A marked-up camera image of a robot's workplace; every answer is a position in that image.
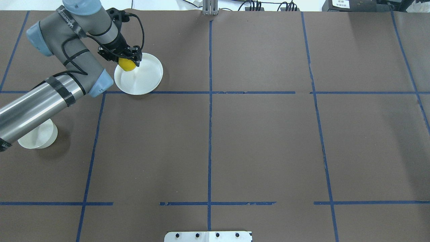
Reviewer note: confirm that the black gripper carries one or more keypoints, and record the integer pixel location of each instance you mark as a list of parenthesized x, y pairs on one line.
[(120, 43)]

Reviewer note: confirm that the white plate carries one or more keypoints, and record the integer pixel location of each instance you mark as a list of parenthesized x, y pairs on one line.
[(142, 79)]

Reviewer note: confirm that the white bowl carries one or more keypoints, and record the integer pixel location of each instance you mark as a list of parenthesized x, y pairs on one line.
[(41, 137)]

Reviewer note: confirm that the aluminium frame post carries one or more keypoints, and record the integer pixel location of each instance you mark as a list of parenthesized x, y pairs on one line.
[(210, 7)]

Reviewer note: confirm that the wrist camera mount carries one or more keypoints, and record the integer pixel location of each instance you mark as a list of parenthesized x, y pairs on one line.
[(118, 16)]

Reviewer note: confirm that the yellow lemon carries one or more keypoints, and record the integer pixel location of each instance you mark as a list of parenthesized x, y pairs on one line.
[(126, 64)]

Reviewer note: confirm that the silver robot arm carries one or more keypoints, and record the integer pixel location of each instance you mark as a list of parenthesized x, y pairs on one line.
[(61, 35)]

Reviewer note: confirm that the brown paper table mat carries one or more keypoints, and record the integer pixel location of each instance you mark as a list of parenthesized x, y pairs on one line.
[(306, 126)]

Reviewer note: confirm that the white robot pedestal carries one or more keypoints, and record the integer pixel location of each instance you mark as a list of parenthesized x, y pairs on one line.
[(209, 236)]

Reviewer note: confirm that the black mini computer box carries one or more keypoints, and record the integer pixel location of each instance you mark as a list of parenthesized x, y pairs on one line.
[(355, 6)]

